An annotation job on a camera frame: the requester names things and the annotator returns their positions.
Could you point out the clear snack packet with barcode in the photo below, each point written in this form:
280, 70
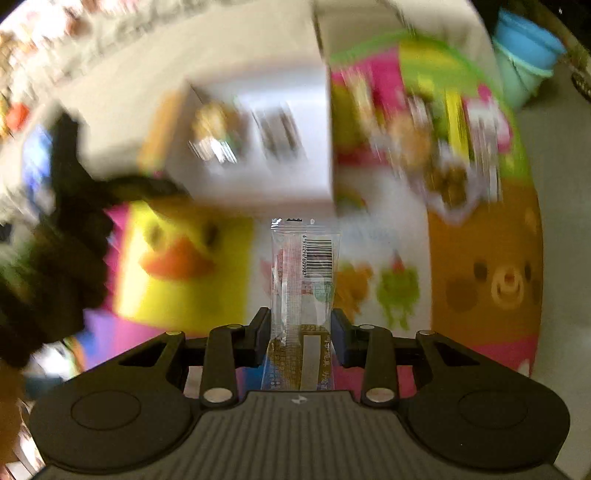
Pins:
300, 277

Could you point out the pile of assorted snack packets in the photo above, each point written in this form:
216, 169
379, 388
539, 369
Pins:
429, 138

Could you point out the colourful cartoon play mat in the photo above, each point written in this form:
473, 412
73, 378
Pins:
485, 277

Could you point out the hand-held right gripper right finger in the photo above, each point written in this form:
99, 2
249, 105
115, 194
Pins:
337, 334

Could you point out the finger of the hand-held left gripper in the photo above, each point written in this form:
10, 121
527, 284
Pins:
147, 185

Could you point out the orange cardboard box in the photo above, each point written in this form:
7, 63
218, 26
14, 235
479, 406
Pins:
277, 152

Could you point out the blue plastic bucket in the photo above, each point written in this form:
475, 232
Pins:
526, 41

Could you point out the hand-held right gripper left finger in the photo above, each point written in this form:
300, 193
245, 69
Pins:
262, 333

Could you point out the green plastic bucket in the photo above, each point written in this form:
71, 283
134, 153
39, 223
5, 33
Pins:
519, 83

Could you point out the beige sofa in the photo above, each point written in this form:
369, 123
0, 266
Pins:
277, 27

